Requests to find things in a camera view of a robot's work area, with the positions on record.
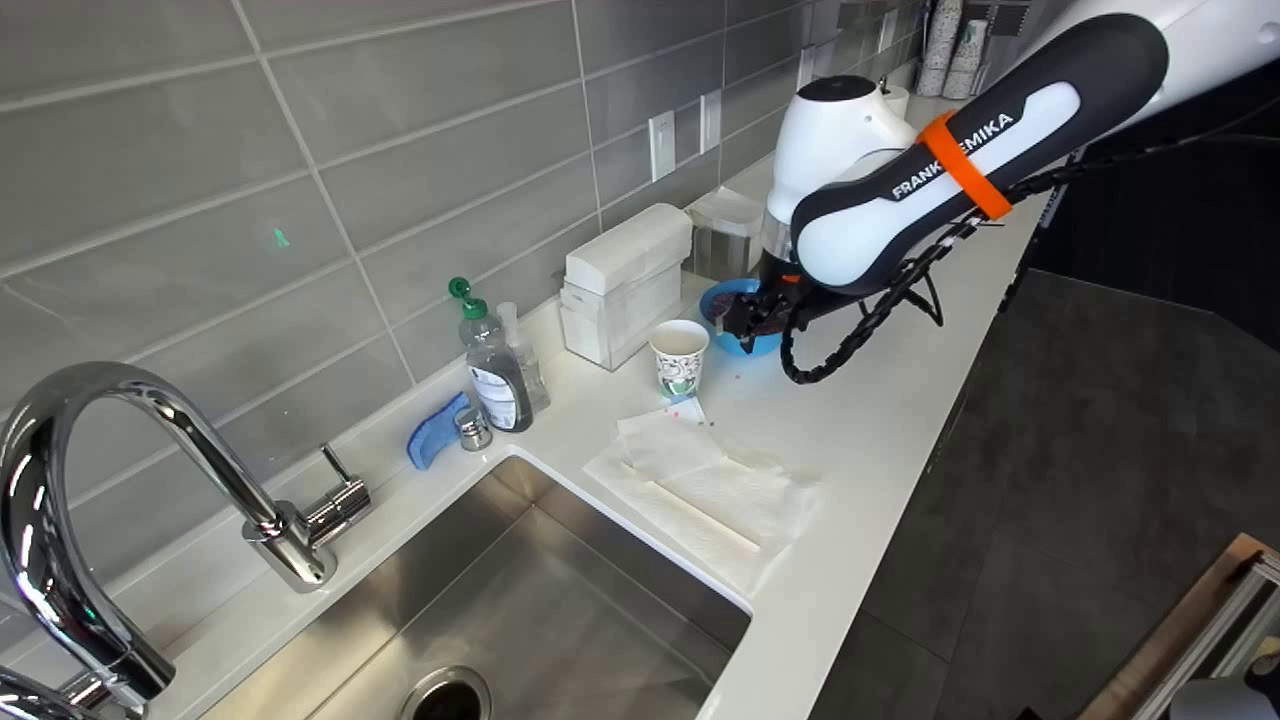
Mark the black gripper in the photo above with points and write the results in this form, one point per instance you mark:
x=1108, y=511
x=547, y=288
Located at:
x=770, y=304

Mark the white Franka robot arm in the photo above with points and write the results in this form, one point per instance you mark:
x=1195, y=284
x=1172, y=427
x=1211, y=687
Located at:
x=854, y=186

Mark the white paper cup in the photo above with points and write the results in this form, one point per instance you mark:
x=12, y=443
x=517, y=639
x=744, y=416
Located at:
x=679, y=358

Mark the blue plastic bowl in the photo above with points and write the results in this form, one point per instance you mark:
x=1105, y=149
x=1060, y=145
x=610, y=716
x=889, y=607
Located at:
x=718, y=315

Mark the metal napkin holder with napkins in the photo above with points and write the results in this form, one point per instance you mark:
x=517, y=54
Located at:
x=725, y=235

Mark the white folded paper towel stack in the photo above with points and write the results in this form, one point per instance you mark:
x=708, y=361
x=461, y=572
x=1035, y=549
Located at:
x=621, y=283

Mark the white power outlet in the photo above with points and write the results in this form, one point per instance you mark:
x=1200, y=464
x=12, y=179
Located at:
x=708, y=120

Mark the white cloth on counter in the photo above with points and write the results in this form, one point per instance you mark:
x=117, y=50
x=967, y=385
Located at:
x=725, y=511

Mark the clear dish soap bottle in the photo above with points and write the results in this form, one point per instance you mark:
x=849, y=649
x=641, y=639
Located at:
x=496, y=375

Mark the blue sponge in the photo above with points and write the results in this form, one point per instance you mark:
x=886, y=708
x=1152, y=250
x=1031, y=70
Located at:
x=433, y=434

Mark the stainless steel sink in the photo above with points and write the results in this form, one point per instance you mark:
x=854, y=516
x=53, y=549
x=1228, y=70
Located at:
x=517, y=601

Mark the white light switch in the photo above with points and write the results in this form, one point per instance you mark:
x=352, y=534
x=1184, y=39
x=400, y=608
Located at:
x=660, y=145

